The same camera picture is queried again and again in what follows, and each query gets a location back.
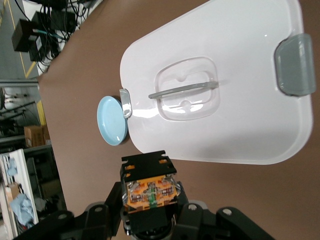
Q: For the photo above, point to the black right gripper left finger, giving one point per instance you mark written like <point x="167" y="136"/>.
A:
<point x="95" y="220"/>

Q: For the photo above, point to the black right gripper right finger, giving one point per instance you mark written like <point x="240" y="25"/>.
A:
<point x="207" y="225"/>

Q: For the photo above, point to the large blue cloth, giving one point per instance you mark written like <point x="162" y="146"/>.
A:
<point x="22" y="207"/>

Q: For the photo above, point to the white panel board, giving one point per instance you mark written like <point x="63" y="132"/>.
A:
<point x="22" y="160"/>

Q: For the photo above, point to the small blue cloth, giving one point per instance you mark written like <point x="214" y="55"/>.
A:
<point x="12" y="167"/>

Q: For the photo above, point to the light blue round plate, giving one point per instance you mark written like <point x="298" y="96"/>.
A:
<point x="110" y="120"/>

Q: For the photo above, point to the white lidded storage box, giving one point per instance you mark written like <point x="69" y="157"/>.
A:
<point x="225" y="125"/>

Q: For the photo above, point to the brown cardboard box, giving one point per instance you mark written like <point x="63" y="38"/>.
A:
<point x="35" y="136"/>

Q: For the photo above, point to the grey metal shelf rack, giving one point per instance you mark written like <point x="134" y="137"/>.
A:
<point x="17" y="105"/>

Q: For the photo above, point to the brown table cover mat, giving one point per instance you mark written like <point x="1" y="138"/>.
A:
<point x="85" y="75"/>

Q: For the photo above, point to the black power brick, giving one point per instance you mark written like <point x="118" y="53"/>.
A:
<point x="21" y="35"/>

